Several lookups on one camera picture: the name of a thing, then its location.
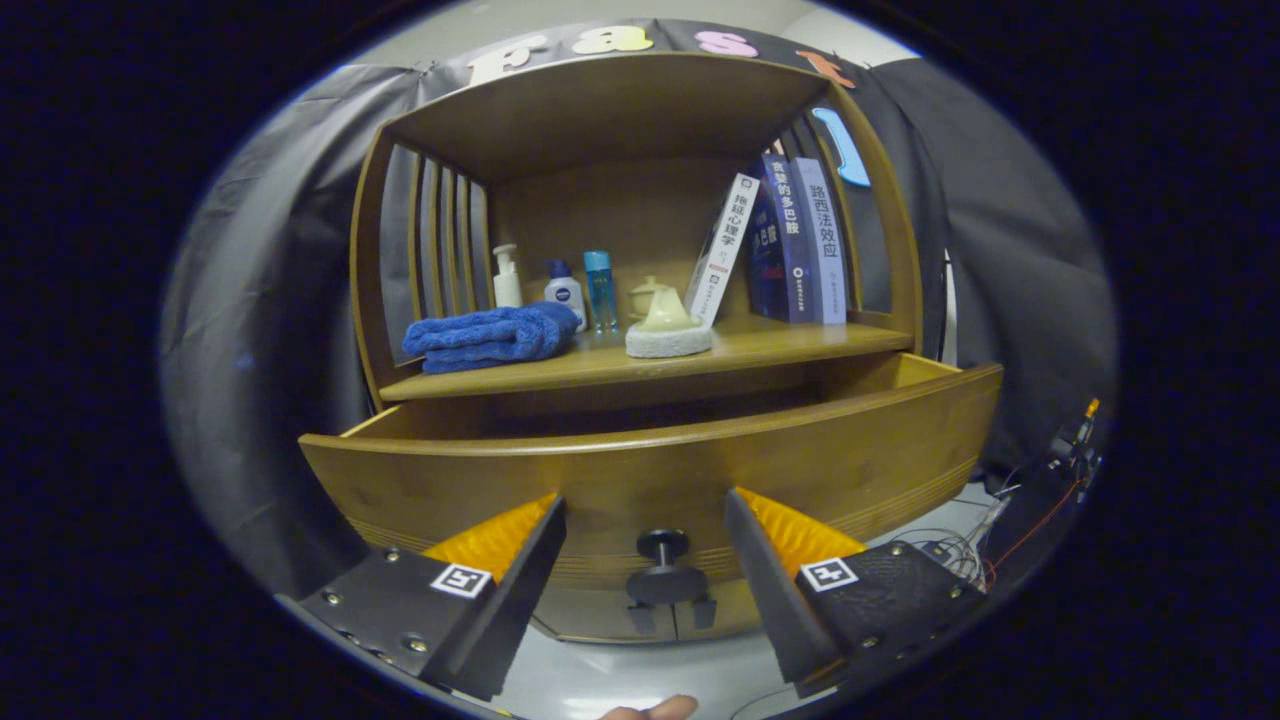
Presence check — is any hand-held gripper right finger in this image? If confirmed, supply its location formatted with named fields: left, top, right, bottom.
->
left=724, top=487, right=989, bottom=699

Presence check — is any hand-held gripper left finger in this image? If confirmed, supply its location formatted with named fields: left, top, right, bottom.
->
left=275, top=493, right=568, bottom=701

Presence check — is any black drawer knob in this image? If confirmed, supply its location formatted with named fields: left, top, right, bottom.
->
left=627, top=529, right=711, bottom=607

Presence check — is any wooden drawer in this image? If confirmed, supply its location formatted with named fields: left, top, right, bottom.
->
left=298, top=352, right=1004, bottom=591

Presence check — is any wooden cabinet door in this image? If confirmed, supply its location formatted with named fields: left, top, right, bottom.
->
left=672, top=580, right=767, bottom=641
left=530, top=588, right=673, bottom=644

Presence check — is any wooden countertop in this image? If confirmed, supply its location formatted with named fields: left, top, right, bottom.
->
left=378, top=313, right=916, bottom=403

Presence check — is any wooden cabinet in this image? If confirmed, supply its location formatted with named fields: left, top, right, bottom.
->
left=298, top=50, right=1004, bottom=646

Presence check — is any blue folded towel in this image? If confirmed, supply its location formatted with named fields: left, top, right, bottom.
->
left=402, top=302, right=583, bottom=375

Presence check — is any white bottle with blue cap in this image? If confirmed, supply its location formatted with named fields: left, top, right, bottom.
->
left=543, top=259, right=588, bottom=331

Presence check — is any white pump bottle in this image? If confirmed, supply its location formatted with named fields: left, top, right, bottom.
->
left=492, top=243, right=524, bottom=309

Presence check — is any clear blue bottle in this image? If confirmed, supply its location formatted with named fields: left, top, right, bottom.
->
left=583, top=250, right=619, bottom=334

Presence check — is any cream lidded teacup with saucer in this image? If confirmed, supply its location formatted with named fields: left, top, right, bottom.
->
left=628, top=275, right=671, bottom=321

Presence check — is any black device with orange tip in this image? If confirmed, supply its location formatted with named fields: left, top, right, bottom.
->
left=1048, top=398, right=1104, bottom=491

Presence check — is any dark blue book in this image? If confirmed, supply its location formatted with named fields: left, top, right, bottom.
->
left=745, top=152, right=816, bottom=324

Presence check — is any light blue book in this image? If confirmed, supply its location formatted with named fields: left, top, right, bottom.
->
left=795, top=157, right=849, bottom=325

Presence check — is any white book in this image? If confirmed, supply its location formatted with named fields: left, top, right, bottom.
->
left=685, top=173, right=761, bottom=328

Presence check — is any tangle of thin cables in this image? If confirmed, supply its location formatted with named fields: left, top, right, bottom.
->
left=890, top=490, right=1011, bottom=591

